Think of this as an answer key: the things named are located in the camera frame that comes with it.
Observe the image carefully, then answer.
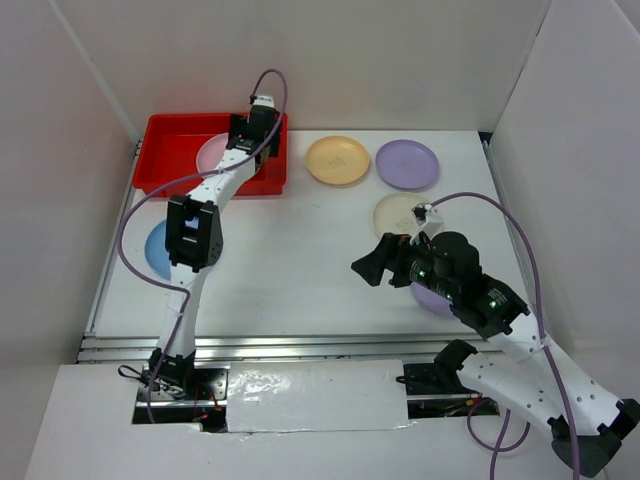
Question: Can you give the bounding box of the blue plate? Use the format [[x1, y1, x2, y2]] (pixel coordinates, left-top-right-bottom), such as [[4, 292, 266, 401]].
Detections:
[[144, 221, 171, 281]]

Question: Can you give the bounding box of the red plastic bin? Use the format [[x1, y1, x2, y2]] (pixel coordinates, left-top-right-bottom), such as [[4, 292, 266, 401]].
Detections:
[[132, 113, 288, 197]]

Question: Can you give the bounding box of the cream white plate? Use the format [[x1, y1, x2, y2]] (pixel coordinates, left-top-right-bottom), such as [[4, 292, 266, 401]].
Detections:
[[372, 192, 428, 237]]

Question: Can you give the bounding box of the white foil covered panel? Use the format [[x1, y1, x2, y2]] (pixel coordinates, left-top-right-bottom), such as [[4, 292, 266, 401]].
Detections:
[[226, 360, 409, 433]]

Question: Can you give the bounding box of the pink plate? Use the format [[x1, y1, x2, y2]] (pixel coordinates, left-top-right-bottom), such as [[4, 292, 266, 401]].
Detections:
[[196, 133, 229, 173]]

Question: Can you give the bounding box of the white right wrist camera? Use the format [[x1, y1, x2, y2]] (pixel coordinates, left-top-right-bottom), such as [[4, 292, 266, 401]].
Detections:
[[410, 203, 444, 244]]

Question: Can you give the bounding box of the yellow plate back row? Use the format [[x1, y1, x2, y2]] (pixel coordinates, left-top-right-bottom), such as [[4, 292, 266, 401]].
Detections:
[[305, 135, 370, 187]]

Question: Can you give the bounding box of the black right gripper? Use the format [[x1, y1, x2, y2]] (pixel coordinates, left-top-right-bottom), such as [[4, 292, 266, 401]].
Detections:
[[350, 230, 457, 299]]

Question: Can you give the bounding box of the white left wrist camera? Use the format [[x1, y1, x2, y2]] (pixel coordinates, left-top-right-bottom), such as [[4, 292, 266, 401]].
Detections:
[[250, 94, 276, 110]]

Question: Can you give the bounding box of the aluminium rail frame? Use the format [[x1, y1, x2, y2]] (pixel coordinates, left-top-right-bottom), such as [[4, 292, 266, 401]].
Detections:
[[76, 333, 495, 364]]

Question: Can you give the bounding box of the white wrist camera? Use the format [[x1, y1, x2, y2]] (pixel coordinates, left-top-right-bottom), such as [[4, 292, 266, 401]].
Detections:
[[410, 203, 444, 244], [250, 94, 276, 110]]

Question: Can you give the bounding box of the purple plate back row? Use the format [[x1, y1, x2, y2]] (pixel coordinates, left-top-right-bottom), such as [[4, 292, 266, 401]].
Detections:
[[375, 139, 440, 191]]

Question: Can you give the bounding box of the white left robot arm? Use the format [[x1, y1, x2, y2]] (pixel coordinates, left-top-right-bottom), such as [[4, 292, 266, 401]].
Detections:
[[149, 99, 282, 399]]

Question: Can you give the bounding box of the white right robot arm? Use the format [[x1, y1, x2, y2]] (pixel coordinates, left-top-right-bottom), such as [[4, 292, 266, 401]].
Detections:
[[351, 232, 639, 478]]

